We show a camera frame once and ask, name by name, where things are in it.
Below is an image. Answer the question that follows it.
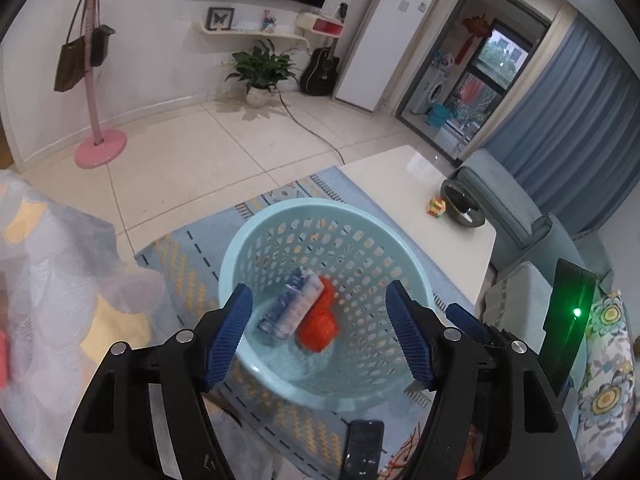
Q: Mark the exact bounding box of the potted green plant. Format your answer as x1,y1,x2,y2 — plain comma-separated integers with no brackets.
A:
226,39,298,110

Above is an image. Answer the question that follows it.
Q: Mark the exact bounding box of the black remote control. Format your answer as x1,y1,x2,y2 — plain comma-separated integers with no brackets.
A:
340,420,384,480

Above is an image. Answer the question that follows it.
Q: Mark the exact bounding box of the black acoustic guitar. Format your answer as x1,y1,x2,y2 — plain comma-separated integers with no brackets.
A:
299,2,348,96

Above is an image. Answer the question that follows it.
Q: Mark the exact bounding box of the red plastic wrapper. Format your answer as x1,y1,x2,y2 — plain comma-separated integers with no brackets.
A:
296,275,340,353

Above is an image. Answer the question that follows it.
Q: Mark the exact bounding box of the patterned round pouf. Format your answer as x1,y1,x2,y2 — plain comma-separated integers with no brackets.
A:
1,170,186,478

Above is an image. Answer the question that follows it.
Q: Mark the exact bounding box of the small black bag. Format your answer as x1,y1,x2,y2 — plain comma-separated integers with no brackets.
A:
90,24,115,67

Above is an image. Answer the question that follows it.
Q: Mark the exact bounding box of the pink coat stand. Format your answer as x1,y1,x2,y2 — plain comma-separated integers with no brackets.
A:
72,0,128,169

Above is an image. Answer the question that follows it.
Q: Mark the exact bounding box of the teal sofa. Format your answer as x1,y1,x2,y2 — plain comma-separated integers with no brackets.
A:
451,147,614,426

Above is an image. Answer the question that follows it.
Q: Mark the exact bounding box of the framed butterfly picture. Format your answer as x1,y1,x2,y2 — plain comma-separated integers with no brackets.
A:
205,6,234,32

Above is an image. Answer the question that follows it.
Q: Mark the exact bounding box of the light blue plastic basket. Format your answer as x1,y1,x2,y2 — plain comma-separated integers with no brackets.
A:
219,198,434,412

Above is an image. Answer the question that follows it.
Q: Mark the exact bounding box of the colourful puzzle cube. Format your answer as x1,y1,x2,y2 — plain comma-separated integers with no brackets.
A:
426,196,447,218

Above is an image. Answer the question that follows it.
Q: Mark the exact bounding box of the brown tote bag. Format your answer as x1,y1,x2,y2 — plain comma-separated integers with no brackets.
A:
54,0,87,93

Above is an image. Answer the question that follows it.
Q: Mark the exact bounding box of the dark ashtray bowl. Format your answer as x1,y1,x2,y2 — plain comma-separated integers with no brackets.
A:
440,179,486,229

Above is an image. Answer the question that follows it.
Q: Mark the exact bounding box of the blue curtain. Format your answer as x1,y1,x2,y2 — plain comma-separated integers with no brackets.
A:
484,15,639,234

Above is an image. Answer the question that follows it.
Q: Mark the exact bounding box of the white washing machine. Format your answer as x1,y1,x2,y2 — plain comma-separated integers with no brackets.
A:
408,63,449,115

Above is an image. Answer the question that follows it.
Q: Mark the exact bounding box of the red chinese knot ornament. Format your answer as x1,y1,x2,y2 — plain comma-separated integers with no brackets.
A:
454,14,492,65

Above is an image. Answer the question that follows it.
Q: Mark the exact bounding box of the white coffee table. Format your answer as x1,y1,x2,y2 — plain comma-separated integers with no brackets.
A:
341,145,496,311

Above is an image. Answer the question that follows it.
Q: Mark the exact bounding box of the white red wall box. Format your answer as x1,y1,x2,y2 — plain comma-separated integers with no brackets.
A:
296,12,344,38

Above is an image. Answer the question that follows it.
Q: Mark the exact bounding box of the white curved wall shelf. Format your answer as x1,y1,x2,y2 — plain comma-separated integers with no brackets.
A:
192,21,310,50

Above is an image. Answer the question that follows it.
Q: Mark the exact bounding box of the teal bucket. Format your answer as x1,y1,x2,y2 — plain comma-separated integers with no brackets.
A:
426,104,451,129

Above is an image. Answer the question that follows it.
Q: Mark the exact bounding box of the black floor cable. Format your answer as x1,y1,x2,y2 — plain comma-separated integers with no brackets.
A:
276,90,347,167

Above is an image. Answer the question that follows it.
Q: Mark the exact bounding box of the floral cushion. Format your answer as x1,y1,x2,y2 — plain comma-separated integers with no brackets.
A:
576,292,637,479

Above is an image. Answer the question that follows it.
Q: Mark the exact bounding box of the white refrigerator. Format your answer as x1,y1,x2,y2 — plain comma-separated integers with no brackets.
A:
333,0,434,112

